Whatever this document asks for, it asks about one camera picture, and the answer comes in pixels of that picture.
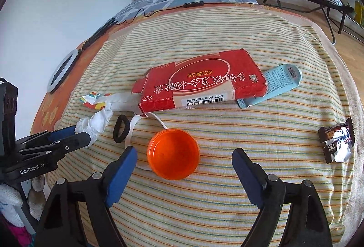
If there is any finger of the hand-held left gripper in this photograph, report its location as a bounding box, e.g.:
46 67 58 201
15 126 77 147
18 133 92 158

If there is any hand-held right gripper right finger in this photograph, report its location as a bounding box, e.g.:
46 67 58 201
232 147 333 247

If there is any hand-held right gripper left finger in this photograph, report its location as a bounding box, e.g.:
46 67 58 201
34 146 138 247

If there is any white paper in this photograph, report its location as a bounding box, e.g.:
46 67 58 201
75 109 114 148

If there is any black hair tie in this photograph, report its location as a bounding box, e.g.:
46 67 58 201
113 115 131 144

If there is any white silicone wristband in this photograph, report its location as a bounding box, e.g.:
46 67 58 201
124 111 168 171

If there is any orange plastic cap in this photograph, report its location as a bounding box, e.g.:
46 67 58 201
146 128 201 181

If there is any colourful printed white wrapper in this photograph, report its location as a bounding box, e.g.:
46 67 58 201
80 91 145 118

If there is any dark snack wrapper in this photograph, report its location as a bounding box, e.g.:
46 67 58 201
318 118 355 165

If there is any light blue packet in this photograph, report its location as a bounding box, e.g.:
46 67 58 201
237 64 302 109

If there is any red cardboard box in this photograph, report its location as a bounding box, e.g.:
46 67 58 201
131 49 268 117

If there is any striped towel blanket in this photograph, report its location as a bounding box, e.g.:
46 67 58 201
45 7 356 247

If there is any beige fuzzy cloth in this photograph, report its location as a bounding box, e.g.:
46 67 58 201
28 175 46 220

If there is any orange floral bed sheet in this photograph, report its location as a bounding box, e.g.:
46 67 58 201
30 3 322 137

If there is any yellow crate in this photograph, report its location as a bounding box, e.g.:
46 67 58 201
353 0 364 27

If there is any white ring light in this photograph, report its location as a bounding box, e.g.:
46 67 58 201
47 49 81 94

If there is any black cable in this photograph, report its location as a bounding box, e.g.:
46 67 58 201
125 4 185 24

